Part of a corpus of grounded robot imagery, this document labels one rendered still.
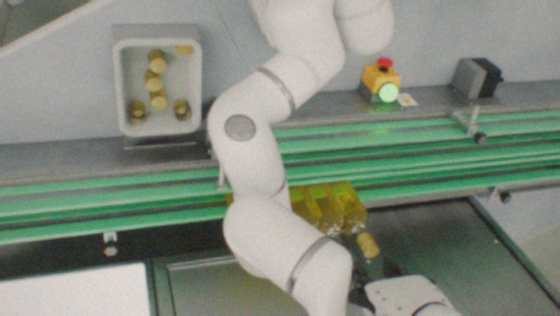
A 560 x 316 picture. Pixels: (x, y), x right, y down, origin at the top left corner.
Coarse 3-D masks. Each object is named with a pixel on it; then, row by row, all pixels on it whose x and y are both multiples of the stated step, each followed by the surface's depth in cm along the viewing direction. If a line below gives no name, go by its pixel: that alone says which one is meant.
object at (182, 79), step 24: (120, 48) 101; (144, 48) 109; (168, 48) 111; (120, 72) 104; (144, 72) 113; (168, 72) 114; (192, 72) 112; (120, 96) 107; (144, 96) 116; (168, 96) 118; (192, 96) 115; (120, 120) 110; (168, 120) 117; (192, 120) 117
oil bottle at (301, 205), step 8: (296, 192) 117; (304, 192) 117; (296, 200) 115; (304, 200) 115; (296, 208) 113; (304, 208) 113; (312, 208) 113; (304, 216) 111; (312, 216) 111; (312, 224) 110
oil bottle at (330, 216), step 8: (312, 184) 120; (320, 184) 121; (312, 192) 118; (320, 192) 118; (328, 192) 118; (312, 200) 116; (320, 200) 116; (328, 200) 116; (320, 208) 114; (328, 208) 114; (336, 208) 114; (320, 216) 112; (328, 216) 112; (336, 216) 112; (320, 224) 112; (328, 224) 111; (336, 224) 111; (328, 232) 111
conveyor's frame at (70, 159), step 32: (320, 96) 128; (352, 96) 130; (416, 96) 134; (448, 96) 136; (512, 96) 140; (544, 96) 142; (0, 160) 110; (32, 160) 111; (64, 160) 113; (96, 160) 114; (128, 160) 115; (160, 160) 116; (192, 160) 117
